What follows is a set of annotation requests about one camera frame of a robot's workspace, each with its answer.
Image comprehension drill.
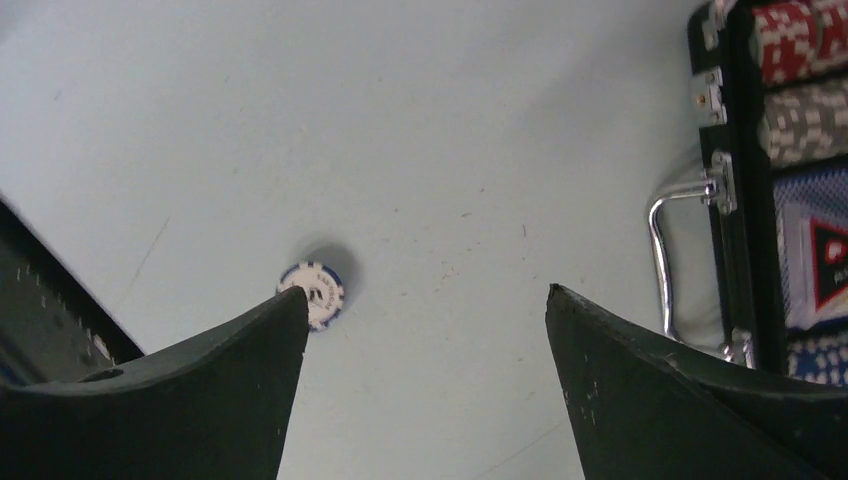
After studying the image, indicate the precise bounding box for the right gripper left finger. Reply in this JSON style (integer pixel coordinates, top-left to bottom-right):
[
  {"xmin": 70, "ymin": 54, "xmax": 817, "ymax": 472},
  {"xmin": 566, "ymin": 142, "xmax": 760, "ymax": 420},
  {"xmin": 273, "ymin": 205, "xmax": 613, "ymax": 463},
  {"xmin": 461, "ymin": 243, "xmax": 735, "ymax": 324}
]
[{"xmin": 1, "ymin": 287, "xmax": 309, "ymax": 479}]

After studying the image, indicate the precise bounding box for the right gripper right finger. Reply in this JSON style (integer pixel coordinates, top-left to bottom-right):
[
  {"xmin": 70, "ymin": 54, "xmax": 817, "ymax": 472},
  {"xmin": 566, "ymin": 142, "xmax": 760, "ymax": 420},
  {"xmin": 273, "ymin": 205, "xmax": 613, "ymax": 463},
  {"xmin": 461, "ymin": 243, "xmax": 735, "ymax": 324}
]
[{"xmin": 545, "ymin": 284, "xmax": 847, "ymax": 479}]

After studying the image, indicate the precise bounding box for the white poker chip front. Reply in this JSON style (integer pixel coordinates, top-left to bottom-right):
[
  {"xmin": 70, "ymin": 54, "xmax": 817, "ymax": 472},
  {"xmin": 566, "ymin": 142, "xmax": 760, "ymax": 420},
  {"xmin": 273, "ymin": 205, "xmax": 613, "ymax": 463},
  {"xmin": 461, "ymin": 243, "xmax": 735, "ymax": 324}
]
[{"xmin": 276, "ymin": 261, "xmax": 346, "ymax": 332}]

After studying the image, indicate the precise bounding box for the black poker set case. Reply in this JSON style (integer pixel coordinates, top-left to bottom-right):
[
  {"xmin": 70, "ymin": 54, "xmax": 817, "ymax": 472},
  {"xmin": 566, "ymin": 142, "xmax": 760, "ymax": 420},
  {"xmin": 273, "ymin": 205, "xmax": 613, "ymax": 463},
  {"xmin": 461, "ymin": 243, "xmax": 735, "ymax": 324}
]
[{"xmin": 647, "ymin": 1, "xmax": 847, "ymax": 377}]

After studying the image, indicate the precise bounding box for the all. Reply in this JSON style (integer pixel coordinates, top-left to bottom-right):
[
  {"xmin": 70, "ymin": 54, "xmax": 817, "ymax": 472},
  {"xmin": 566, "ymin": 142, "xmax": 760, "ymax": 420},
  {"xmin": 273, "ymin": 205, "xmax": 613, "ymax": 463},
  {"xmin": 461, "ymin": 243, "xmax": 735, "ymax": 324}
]
[{"xmin": 810, "ymin": 219, "xmax": 847, "ymax": 311}]

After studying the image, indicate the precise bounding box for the blue playing card deck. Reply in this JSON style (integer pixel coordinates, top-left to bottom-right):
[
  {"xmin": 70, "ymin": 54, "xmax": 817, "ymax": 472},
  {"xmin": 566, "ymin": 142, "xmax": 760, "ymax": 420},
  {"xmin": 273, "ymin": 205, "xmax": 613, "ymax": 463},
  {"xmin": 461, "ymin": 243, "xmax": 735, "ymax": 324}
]
[{"xmin": 774, "ymin": 167, "xmax": 847, "ymax": 331}]

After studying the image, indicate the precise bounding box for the grey poker chip stack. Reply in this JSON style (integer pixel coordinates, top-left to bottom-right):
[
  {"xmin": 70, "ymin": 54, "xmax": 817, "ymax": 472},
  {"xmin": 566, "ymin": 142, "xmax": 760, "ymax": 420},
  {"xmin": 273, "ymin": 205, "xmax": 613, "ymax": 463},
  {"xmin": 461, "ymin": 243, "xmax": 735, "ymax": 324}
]
[{"xmin": 757, "ymin": 78, "xmax": 847, "ymax": 169}]

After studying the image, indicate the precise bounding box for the red poker chip stack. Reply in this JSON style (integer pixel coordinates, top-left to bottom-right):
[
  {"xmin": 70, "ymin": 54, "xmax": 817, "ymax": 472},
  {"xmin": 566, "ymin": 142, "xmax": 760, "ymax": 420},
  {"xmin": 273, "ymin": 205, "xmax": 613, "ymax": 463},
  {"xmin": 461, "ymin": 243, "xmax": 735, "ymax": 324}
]
[{"xmin": 750, "ymin": 1, "xmax": 847, "ymax": 87}]

